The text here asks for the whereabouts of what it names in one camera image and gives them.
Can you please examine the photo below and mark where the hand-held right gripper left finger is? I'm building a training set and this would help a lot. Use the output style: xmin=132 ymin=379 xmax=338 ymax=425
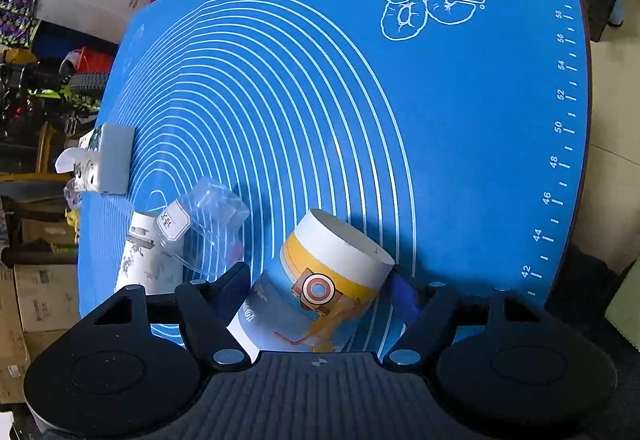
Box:
xmin=82 ymin=262 xmax=259 ymax=374

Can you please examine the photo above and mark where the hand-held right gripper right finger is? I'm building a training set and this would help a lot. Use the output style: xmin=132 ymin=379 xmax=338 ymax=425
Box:
xmin=379 ymin=270 xmax=547 ymax=374

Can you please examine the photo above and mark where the printed paper cup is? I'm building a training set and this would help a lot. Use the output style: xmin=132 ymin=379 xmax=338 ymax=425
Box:
xmin=226 ymin=207 xmax=396 ymax=354

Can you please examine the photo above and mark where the white grey-print paper cup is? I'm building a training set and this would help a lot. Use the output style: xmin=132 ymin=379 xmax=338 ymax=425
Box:
xmin=114 ymin=211 xmax=189 ymax=295

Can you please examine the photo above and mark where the clear plastic bag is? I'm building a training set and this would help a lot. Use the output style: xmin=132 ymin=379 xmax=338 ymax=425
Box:
xmin=159 ymin=177 xmax=251 ymax=282

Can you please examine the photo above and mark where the grey block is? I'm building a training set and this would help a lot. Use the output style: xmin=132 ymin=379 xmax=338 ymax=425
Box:
xmin=96 ymin=123 xmax=137 ymax=195

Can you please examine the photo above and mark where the blue silicone baking mat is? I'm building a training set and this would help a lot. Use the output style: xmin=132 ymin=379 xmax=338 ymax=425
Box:
xmin=75 ymin=0 xmax=592 ymax=355

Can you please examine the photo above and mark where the brown cardboard box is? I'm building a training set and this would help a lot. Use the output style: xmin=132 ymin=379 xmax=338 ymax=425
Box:
xmin=12 ymin=262 xmax=82 ymax=335

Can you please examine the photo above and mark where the white crumpled printed paper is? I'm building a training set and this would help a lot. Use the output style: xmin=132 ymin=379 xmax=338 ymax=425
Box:
xmin=54 ymin=130 xmax=104 ymax=194

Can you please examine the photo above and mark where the bicycle tyre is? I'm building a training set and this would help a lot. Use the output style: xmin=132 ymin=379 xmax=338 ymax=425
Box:
xmin=64 ymin=70 xmax=112 ymax=94

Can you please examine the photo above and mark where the purple floral bag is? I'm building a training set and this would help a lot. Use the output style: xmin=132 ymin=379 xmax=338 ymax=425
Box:
xmin=0 ymin=0 xmax=40 ymax=49

